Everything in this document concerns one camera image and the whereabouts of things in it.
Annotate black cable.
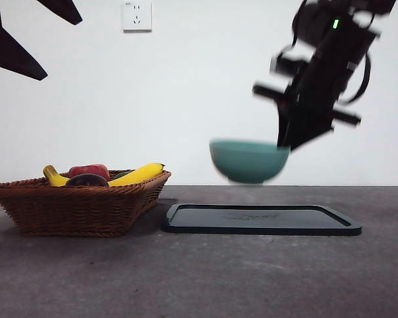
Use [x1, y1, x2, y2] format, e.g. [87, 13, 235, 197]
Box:
[340, 51, 372, 106]

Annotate red apple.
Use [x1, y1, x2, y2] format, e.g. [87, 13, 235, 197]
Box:
[68, 164, 110, 182]

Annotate teal ribbed bowl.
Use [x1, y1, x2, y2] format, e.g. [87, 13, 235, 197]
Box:
[209, 138, 291, 185]

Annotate yellow banana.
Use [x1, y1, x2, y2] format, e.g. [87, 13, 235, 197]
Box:
[42, 162, 166, 188]

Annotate dark green rectangular tray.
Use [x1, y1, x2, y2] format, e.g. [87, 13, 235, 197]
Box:
[161, 203, 364, 237]

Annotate white wall socket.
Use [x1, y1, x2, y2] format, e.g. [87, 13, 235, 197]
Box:
[123, 1, 152, 33]

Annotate dark red plum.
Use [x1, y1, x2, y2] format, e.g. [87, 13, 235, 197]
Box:
[65, 174, 109, 188]

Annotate brown wicker basket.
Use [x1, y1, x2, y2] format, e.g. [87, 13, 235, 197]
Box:
[0, 170, 172, 238]

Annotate green avocado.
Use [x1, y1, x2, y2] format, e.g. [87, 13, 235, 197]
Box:
[111, 170, 135, 182]

